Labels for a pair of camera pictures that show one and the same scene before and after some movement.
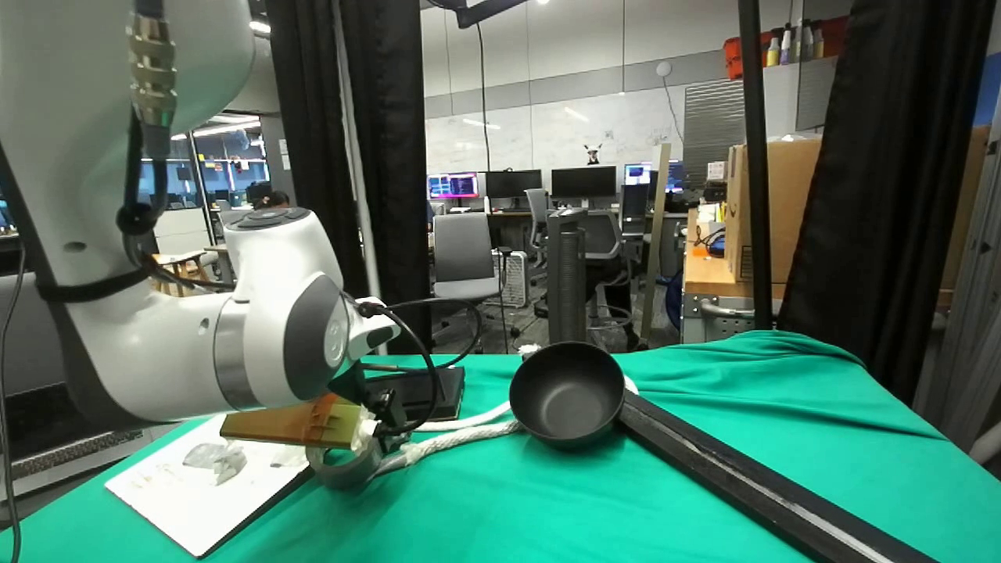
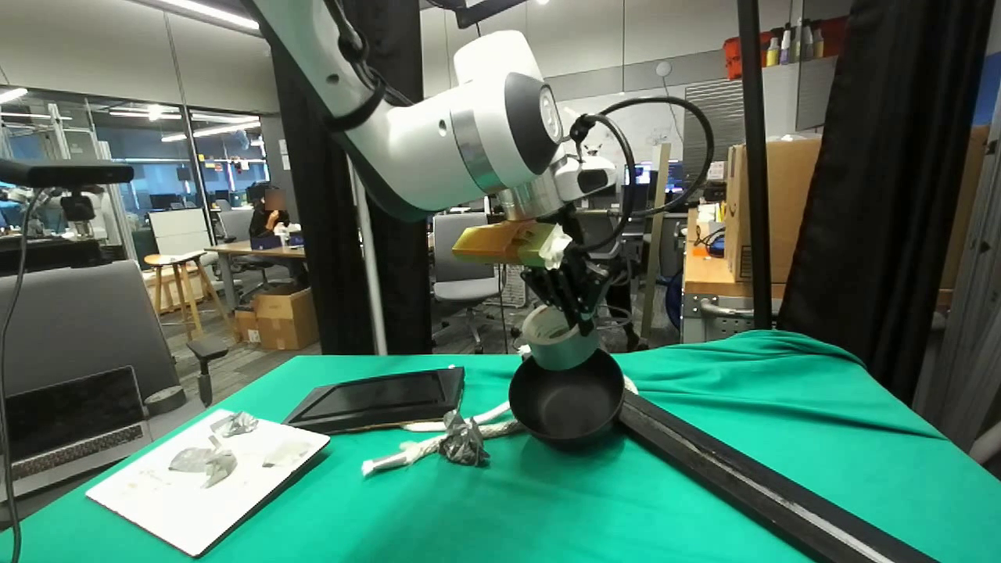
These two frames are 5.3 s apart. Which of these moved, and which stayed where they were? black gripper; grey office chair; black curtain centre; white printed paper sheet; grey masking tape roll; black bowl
Moved: grey masking tape roll; black gripper
Stayed: black bowl; grey office chair; black curtain centre; white printed paper sheet
